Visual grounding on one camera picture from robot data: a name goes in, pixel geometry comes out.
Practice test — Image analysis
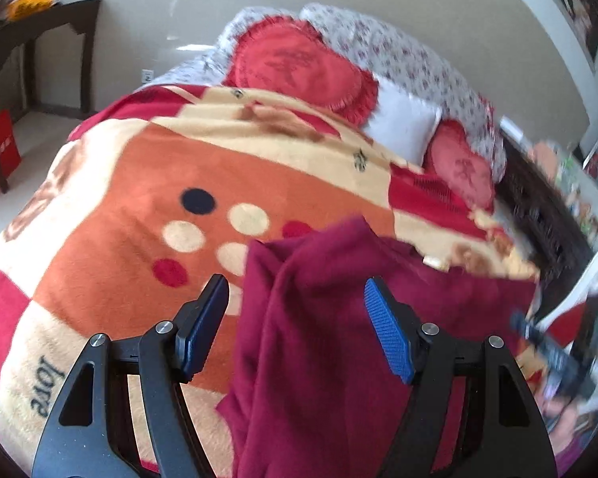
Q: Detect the dark carved wooden headboard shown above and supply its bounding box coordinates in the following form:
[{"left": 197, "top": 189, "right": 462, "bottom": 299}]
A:
[{"left": 498, "top": 129, "right": 596, "bottom": 290}]

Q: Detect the maroon knit garment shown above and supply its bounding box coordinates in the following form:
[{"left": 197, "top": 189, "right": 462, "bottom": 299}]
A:
[{"left": 216, "top": 214, "right": 539, "bottom": 478}]

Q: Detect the dark wooden table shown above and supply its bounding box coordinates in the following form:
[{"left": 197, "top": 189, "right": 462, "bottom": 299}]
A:
[{"left": 0, "top": 0, "right": 103, "bottom": 195}]

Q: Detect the red garment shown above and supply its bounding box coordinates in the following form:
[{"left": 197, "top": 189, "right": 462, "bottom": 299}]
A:
[{"left": 548, "top": 299, "right": 595, "bottom": 342}]

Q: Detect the floral pillow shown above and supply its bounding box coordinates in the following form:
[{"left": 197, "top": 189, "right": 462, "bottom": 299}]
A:
[{"left": 214, "top": 2, "right": 508, "bottom": 180}]

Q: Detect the wall poster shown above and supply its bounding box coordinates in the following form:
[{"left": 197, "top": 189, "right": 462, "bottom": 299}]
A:
[{"left": 555, "top": 0, "right": 598, "bottom": 68}]

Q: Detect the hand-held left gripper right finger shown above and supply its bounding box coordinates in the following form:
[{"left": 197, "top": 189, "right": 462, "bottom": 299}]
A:
[{"left": 364, "top": 276, "right": 559, "bottom": 478}]

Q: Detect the pile of colourful papers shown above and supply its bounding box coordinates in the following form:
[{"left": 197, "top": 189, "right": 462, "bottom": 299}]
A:
[{"left": 531, "top": 139, "right": 598, "bottom": 240}]

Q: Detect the yellow box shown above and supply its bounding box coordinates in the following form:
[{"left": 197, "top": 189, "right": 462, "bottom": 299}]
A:
[{"left": 5, "top": 0, "right": 61, "bottom": 21}]

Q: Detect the floral bedsheet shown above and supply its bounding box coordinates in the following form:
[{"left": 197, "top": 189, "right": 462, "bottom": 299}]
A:
[{"left": 134, "top": 50, "right": 230, "bottom": 93}]

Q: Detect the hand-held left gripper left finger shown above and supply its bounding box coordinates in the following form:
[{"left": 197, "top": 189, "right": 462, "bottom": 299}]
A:
[{"left": 31, "top": 274, "right": 230, "bottom": 478}]

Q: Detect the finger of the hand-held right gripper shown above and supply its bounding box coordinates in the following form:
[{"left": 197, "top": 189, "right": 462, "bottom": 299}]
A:
[{"left": 509, "top": 310, "right": 596, "bottom": 402}]

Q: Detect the printed fleece blanket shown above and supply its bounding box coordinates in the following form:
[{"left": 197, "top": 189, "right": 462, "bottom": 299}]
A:
[{"left": 0, "top": 84, "right": 541, "bottom": 478}]

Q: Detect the red heart cushion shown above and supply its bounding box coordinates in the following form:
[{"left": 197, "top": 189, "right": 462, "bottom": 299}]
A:
[
  {"left": 423, "top": 119, "right": 496, "bottom": 212},
  {"left": 222, "top": 15, "right": 380, "bottom": 125}
]

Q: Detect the white pillow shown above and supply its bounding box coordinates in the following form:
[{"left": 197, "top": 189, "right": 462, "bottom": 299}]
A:
[{"left": 364, "top": 77, "right": 443, "bottom": 167}]

